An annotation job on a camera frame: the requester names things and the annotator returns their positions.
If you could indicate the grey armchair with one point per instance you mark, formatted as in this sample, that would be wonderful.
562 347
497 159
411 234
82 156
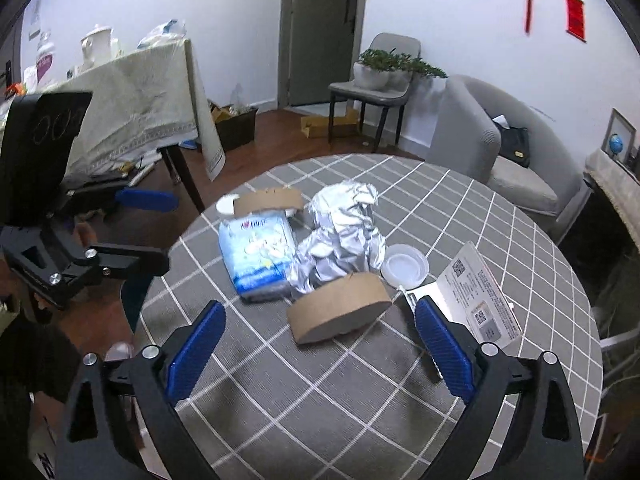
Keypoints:
465 130

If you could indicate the white ceramic jar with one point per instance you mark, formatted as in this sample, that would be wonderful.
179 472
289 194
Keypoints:
97 47

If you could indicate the clear plastic lid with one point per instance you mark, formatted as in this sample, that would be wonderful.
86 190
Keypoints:
404 266

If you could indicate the grey checked tablecloth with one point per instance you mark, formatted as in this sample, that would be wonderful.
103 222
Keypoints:
350 410

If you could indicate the potted green plant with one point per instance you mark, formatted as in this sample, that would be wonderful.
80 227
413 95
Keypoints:
372 77

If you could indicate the grey chair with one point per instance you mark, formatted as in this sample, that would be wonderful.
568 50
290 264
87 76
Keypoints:
395 45

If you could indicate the picture frame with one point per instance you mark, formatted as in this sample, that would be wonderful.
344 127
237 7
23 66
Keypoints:
617 122

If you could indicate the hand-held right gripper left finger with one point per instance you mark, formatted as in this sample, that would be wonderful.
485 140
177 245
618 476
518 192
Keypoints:
196 357

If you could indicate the grey door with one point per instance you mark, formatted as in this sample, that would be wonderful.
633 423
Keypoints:
320 35

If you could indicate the beige patterned tablecloth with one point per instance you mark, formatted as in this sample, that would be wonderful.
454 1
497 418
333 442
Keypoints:
130 95

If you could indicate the white plastic bag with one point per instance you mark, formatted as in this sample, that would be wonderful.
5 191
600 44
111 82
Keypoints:
160 35

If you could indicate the black bag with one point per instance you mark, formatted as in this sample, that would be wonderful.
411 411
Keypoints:
515 145

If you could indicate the flat cardboard box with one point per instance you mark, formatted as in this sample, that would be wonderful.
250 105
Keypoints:
320 125

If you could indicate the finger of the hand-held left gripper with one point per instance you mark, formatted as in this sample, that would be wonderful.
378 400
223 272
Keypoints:
150 200
135 260

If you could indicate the dark wooden table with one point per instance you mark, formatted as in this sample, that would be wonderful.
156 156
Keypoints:
182 175

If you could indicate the black storage box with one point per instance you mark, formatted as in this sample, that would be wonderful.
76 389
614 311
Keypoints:
237 130

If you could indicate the silver foil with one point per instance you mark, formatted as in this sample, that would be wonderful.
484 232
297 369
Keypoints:
345 220

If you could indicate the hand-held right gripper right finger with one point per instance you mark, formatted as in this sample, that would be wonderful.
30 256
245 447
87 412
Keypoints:
445 355

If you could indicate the blue tissue packet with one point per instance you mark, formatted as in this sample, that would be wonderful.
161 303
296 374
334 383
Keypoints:
255 255

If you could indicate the red hanging scroll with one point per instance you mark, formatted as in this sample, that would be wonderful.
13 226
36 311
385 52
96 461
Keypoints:
575 17

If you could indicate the white paper packet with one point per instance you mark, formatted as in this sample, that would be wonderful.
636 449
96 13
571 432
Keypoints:
480 300

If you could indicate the small white lid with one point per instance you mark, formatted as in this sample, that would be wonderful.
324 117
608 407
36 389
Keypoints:
226 206

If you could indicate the beige fringed desk cloth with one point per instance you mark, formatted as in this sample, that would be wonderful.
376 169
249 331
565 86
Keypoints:
612 180

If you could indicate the small blue globe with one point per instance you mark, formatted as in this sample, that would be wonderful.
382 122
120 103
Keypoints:
617 143

